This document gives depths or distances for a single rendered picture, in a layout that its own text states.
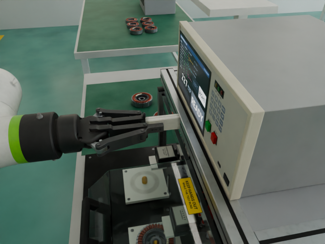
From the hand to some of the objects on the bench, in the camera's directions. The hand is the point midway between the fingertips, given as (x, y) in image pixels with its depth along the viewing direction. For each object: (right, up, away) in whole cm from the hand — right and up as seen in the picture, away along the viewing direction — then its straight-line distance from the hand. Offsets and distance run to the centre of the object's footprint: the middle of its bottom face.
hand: (162, 123), depth 54 cm
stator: (-11, +11, +89) cm, 90 cm away
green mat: (+6, +10, +88) cm, 88 cm away
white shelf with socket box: (+36, +29, +113) cm, 122 cm away
